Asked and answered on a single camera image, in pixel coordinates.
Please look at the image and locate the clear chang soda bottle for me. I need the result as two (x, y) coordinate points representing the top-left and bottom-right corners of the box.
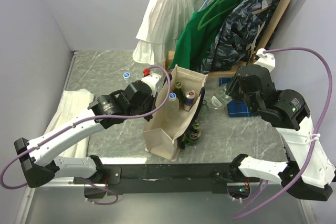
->
(200, 100), (209, 115)
(211, 83), (233, 110)

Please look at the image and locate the clear water bottle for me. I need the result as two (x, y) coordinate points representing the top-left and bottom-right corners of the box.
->
(123, 72), (132, 86)
(164, 92), (179, 120)

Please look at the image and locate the green gold-capped glass bottle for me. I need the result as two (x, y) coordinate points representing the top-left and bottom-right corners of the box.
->
(173, 82), (185, 108)

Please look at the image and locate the red bull can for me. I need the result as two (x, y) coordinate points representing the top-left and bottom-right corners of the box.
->
(183, 90), (195, 111)

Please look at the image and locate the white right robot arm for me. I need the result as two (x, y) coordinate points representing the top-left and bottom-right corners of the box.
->
(226, 65), (335, 201)

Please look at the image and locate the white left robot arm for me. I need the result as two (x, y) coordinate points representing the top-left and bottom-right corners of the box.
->
(14, 80), (157, 188)

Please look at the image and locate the blue plaid shirt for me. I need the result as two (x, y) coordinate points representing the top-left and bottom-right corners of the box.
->
(218, 77), (253, 118)

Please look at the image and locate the dark patterned garment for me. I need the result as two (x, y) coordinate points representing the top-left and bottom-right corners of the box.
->
(199, 0), (280, 74)

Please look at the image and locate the folded white cloth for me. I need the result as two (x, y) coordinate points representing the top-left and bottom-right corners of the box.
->
(45, 89), (95, 158)

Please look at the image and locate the green beer bottle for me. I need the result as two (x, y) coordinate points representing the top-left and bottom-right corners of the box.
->
(184, 121), (201, 146)

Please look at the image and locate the green garment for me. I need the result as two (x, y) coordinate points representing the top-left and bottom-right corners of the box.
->
(170, 2), (232, 71)

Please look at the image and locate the green hanger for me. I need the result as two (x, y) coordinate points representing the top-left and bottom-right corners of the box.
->
(197, 0), (241, 30)

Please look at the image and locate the white pleated skirt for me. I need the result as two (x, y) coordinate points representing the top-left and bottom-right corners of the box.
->
(132, 0), (204, 65)

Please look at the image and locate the wooden clothes rack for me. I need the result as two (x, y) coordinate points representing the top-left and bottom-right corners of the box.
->
(169, 0), (291, 77)

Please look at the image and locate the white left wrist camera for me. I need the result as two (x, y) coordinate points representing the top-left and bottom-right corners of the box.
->
(141, 68), (162, 96)

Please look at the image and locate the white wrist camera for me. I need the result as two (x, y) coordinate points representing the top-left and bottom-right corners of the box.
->
(254, 48), (276, 72)
(141, 68), (162, 96)

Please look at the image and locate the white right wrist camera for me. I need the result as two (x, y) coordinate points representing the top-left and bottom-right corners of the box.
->
(254, 48), (276, 72)

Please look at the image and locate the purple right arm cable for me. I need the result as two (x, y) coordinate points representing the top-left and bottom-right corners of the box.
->
(230, 47), (333, 220)

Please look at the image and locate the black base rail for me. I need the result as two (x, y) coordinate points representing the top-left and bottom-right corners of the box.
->
(73, 163), (262, 200)

